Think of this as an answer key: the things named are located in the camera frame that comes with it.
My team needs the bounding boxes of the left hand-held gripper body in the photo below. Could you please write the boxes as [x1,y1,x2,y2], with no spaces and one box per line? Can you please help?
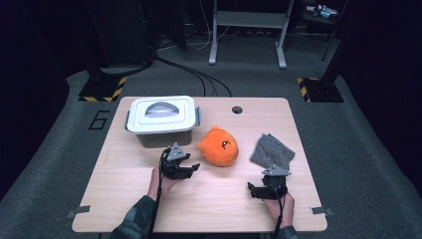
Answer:
[160,142,187,181]

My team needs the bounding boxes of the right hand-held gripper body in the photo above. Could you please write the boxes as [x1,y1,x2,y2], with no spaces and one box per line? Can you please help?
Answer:
[261,164,293,201]

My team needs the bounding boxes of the clear grey storage box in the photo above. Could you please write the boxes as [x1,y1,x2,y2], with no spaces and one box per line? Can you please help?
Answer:
[134,129,194,149]

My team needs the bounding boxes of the grey microfibre cloth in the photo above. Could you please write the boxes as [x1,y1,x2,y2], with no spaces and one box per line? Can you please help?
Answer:
[249,132,297,170]

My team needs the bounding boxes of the orange plush toy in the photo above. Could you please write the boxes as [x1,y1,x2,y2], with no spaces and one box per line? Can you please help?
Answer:
[197,125,240,167]

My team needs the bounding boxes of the person's left hand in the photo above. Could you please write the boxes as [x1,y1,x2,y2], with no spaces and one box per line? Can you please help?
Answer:
[147,165,182,202]

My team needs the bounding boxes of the person's right hand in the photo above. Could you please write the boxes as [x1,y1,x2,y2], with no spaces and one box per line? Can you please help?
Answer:
[263,192,296,228]

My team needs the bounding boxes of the grey tape strip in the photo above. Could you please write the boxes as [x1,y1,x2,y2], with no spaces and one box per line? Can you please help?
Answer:
[66,204,92,219]
[310,206,333,217]

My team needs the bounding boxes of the black striped stand base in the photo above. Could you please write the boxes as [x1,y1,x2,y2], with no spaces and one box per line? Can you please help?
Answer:
[78,63,128,103]
[297,59,345,104]

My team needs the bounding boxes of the dark cabinet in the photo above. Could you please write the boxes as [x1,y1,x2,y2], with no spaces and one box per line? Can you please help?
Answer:
[83,0,157,68]

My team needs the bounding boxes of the dark shelf with small things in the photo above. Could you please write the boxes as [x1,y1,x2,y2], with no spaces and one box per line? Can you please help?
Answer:
[300,0,342,34]

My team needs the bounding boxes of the right hand-held gripper black cable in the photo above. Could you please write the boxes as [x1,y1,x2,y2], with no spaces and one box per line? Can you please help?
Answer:
[272,193,287,239]

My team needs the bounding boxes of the hand-held gripper black cable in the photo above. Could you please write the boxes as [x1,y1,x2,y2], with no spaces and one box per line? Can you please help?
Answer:
[272,193,287,239]
[147,148,167,239]

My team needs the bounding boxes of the left hand-held gripper black cable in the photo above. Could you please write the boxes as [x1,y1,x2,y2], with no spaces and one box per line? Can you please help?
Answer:
[147,148,167,239]

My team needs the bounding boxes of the black floor cables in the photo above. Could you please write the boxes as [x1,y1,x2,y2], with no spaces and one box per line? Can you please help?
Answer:
[155,56,233,98]

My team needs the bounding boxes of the white metal table frame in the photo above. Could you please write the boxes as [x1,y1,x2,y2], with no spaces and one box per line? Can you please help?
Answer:
[208,0,295,70]

